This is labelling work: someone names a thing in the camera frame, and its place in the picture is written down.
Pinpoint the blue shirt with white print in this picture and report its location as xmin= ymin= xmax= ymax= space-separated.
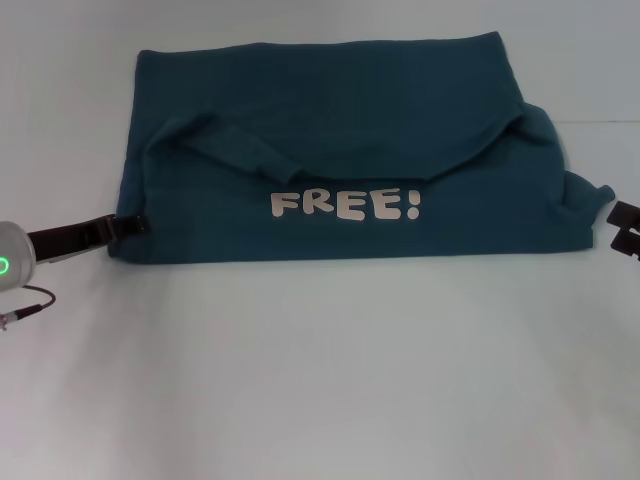
xmin=107 ymin=31 xmax=617 ymax=265

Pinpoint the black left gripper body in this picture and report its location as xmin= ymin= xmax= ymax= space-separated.
xmin=27 ymin=214 xmax=120 ymax=267

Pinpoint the dark cable with silver plug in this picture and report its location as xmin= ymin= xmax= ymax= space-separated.
xmin=0 ymin=284 xmax=57 ymax=332

